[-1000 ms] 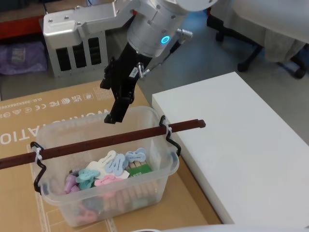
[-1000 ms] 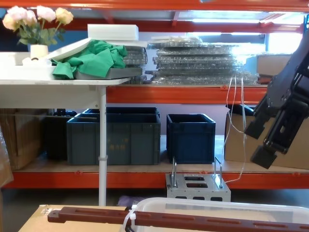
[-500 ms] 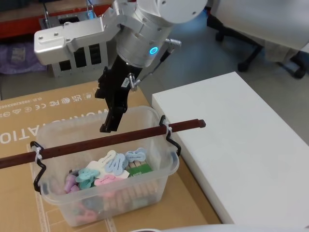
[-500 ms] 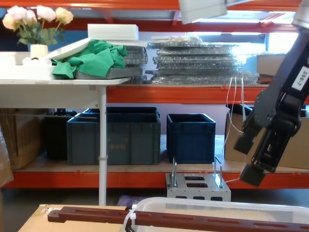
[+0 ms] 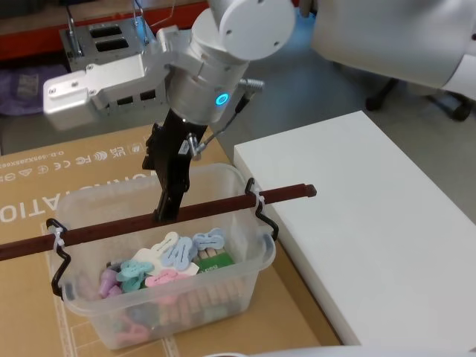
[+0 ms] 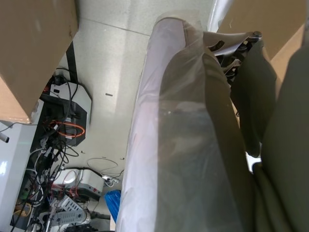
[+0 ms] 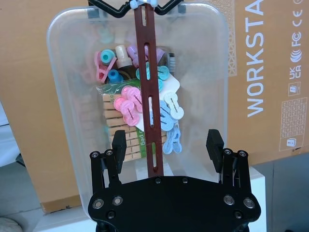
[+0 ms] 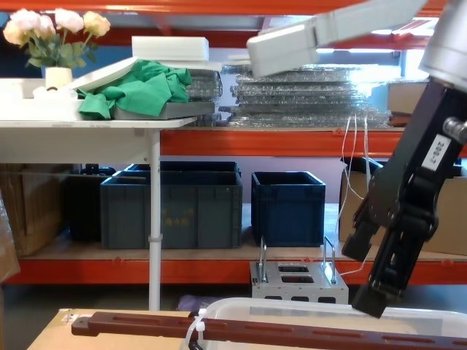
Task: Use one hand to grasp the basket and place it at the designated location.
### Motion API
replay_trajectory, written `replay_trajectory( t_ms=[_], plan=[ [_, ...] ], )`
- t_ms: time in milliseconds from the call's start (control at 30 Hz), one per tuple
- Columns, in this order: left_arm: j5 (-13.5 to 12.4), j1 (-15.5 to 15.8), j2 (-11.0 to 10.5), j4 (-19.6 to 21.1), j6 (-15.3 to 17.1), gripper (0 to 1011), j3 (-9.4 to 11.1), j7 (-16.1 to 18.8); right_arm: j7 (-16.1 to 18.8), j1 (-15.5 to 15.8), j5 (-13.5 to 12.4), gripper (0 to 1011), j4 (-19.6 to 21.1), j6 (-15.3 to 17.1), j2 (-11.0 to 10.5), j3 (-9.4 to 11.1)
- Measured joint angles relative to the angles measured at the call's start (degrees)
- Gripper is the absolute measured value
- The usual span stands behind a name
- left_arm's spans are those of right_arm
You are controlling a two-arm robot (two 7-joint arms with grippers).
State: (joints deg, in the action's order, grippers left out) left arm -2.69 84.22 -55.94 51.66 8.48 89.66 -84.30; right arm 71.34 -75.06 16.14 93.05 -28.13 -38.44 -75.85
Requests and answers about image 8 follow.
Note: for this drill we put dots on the dark blue plastic crate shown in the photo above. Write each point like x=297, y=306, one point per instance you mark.
x=288, y=211

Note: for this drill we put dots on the brown slotted plastic bar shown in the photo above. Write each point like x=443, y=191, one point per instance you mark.
x=153, y=324

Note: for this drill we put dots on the cream flower vase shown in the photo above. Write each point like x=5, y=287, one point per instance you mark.
x=58, y=77

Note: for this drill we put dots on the small stack of silver panels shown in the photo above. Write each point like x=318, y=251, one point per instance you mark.
x=206, y=87

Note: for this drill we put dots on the large grey-blue plastic crate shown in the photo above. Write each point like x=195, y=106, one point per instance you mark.
x=197, y=211

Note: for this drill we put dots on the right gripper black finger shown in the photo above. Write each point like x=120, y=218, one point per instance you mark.
x=372, y=215
x=405, y=237

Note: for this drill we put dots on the orange steel shelving rack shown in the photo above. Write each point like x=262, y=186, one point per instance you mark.
x=255, y=142

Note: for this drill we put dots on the right robot arm with grey bracket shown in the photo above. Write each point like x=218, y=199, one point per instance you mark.
x=284, y=51

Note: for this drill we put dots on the white foam block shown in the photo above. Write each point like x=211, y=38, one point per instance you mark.
x=169, y=47

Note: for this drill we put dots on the white zip tie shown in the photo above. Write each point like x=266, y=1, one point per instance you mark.
x=198, y=321

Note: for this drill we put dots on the white flat board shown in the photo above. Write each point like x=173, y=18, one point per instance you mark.
x=109, y=71

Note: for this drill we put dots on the large stack of silver panels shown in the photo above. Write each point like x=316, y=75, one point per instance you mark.
x=299, y=98

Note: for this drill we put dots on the white shallow tray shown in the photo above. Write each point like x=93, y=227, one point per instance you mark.
x=33, y=105

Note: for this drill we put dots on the pale pink flower bouquet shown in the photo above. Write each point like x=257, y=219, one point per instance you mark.
x=67, y=20

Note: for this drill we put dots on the purple bag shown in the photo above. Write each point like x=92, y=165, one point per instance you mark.
x=193, y=302

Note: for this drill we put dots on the green cloth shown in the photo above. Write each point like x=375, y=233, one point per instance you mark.
x=142, y=91

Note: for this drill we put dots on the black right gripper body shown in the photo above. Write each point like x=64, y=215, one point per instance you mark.
x=419, y=138

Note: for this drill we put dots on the grey flat tray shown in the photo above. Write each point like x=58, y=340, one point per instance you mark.
x=182, y=109

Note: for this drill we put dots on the black plastic crate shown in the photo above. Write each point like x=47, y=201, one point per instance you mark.
x=84, y=208

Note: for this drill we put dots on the brown cardboard box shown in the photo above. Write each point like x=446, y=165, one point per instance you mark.
x=403, y=98
x=33, y=208
x=450, y=215

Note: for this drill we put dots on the white table with leg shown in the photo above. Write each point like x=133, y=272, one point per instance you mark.
x=91, y=140

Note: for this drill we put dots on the clear plastic bin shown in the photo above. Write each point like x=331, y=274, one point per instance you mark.
x=292, y=310

